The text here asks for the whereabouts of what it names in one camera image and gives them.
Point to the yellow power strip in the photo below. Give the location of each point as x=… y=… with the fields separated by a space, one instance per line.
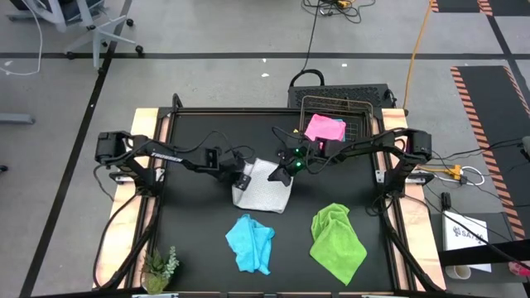
x=447 y=170

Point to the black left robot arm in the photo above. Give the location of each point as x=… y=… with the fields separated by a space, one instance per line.
x=165 y=157

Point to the white printed paper sheet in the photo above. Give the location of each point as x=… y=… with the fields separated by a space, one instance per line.
x=463 y=236

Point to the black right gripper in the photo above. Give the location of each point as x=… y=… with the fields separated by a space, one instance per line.
x=279 y=176

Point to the light blue microfiber towel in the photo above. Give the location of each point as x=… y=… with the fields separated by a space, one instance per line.
x=248 y=244

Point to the white cup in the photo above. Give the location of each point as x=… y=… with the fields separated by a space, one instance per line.
x=457 y=272

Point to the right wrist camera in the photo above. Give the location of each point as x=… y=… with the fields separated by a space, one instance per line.
x=298 y=159

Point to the office chair base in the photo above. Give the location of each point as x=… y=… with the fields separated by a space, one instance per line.
x=74 y=8

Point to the grey furniture leg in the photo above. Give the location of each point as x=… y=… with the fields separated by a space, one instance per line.
x=16 y=118

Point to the green microfiber towel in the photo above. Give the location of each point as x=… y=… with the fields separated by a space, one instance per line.
x=335 y=244

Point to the pink microfiber towel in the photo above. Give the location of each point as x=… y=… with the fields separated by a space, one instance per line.
x=325 y=126

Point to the black orange-striped floor mat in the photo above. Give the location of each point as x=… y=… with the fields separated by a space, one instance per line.
x=488 y=145
x=455 y=5

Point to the wooden table side board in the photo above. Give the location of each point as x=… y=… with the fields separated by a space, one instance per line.
x=418 y=232
x=124 y=232

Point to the black flat bar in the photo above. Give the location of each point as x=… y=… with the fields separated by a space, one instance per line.
x=484 y=252

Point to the black power adapter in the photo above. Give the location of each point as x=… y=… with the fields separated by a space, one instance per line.
x=446 y=200

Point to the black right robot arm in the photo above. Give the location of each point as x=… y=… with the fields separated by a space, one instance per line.
x=372 y=145

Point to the white microfiber towel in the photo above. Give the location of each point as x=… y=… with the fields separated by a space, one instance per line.
x=265 y=190

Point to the pink object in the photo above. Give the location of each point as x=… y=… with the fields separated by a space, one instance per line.
x=519 y=269

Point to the small potted plant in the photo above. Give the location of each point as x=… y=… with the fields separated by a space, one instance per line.
x=155 y=269

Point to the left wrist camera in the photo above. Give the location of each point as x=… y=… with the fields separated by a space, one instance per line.
x=232 y=165

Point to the black metal table frame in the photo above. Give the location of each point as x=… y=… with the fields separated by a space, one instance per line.
x=248 y=110

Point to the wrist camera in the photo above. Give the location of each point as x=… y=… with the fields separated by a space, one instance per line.
x=298 y=159
x=232 y=165

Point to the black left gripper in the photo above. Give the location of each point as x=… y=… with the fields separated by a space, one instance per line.
x=243 y=182

